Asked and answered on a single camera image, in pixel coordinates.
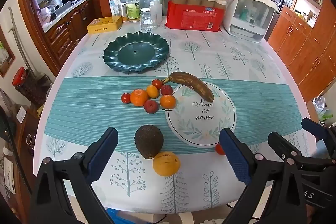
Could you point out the clear plastic bag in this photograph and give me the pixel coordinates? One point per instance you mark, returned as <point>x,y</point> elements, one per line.
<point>321,108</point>

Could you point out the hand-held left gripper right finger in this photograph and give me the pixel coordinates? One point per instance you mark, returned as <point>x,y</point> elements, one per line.
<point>235,155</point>

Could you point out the small yellow-orange citrus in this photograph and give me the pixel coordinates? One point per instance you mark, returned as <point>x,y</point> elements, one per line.
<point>152,91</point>

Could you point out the white plastic bottle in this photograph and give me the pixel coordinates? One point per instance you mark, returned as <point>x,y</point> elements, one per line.
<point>155,9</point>

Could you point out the large blemished orange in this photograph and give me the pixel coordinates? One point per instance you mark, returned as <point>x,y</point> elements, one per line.
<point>166,164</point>

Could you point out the small metal tin can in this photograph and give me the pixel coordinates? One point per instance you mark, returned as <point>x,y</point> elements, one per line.
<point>122,9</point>

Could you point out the dark red plum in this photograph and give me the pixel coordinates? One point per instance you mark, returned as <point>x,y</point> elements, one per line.
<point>166,90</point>

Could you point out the red cherry tomato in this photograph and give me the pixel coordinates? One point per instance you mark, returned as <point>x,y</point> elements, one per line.
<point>126,98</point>
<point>219,149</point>
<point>157,83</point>

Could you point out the wooden sideboard cabinet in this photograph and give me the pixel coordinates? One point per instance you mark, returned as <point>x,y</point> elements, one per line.
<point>307,48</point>

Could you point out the clear ribbed drinking glass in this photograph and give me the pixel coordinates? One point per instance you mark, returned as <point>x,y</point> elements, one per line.
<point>148,20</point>

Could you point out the blue and white carton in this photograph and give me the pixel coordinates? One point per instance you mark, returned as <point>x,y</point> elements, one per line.
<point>114,5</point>

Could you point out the wooden kitchen cabinet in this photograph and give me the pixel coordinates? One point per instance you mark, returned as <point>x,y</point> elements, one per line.
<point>68,27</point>

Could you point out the white countertop appliance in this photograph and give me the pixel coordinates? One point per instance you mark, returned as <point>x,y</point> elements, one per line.
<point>250,12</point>

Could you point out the red lidded storage jar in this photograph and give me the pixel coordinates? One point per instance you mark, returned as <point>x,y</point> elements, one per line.
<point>26,87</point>

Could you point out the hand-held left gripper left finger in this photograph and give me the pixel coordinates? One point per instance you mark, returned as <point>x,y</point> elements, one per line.
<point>102,155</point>

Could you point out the orange tangerine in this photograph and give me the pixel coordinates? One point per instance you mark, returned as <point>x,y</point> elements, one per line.
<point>168,101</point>
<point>139,97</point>

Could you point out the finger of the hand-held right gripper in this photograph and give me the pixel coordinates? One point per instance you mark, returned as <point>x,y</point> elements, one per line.
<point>313,128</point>
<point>281,145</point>

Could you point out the dark avocado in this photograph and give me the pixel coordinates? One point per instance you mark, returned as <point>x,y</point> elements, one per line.
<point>148,141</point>

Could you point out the yellow flat box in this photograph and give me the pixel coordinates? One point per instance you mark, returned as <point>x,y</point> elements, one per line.
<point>104,25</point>

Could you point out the overripe brown banana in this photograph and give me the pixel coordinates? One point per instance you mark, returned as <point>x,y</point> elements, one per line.
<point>194,85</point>

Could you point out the dark green scalloped plate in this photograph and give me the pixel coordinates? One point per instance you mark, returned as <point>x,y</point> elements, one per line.
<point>123,56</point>

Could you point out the red paper cup package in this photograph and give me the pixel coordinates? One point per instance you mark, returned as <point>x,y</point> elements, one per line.
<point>195,15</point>

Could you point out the small red apple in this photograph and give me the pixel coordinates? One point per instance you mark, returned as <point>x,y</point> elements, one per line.
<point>151,106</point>

